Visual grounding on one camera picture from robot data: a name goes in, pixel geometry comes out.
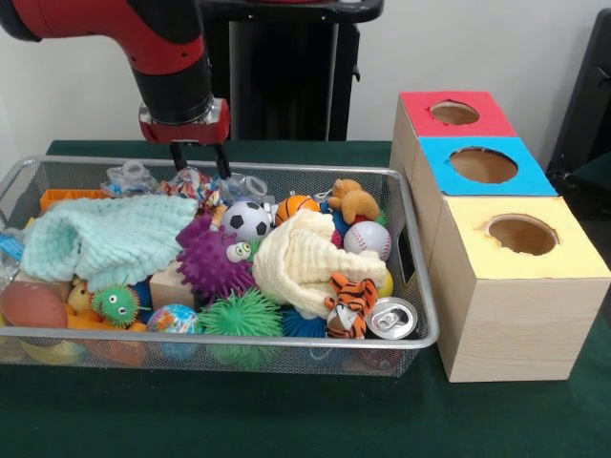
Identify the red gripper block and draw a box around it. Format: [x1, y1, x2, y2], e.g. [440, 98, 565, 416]
[138, 97, 233, 181]

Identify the pale yellow cloth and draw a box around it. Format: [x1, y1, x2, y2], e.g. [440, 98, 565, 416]
[251, 208, 388, 321]

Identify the tiger plush toy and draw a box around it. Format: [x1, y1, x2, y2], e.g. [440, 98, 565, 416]
[323, 272, 380, 340]

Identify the clear mesh bin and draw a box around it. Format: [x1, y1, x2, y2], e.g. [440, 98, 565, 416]
[0, 156, 441, 378]

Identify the small soccer ball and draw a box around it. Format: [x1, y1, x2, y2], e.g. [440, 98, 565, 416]
[221, 198, 274, 241]

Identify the purple spiky ball with eyes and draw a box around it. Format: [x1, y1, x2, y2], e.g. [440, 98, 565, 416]
[176, 214, 263, 304]

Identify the small orange basketball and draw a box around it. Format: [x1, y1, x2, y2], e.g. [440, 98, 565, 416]
[276, 195, 322, 226]

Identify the mint green cloth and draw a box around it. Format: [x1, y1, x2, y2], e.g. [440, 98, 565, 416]
[19, 196, 200, 292]

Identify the orange bear plush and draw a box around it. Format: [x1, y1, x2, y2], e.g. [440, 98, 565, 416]
[327, 179, 381, 225]

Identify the large green spiky ball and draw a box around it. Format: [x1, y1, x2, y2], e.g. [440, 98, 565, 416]
[198, 288, 285, 371]

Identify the small green ball with eyes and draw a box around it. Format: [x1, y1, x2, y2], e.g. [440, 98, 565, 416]
[92, 283, 141, 328]

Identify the white ball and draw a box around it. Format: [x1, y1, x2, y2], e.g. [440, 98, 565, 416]
[344, 220, 393, 262]

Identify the silver drink can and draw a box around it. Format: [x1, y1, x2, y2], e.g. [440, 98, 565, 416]
[366, 297, 419, 341]

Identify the dark green table cloth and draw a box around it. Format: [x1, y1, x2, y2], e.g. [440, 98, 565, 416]
[0, 138, 611, 458]

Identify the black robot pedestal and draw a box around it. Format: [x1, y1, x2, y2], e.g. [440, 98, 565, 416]
[196, 0, 385, 142]

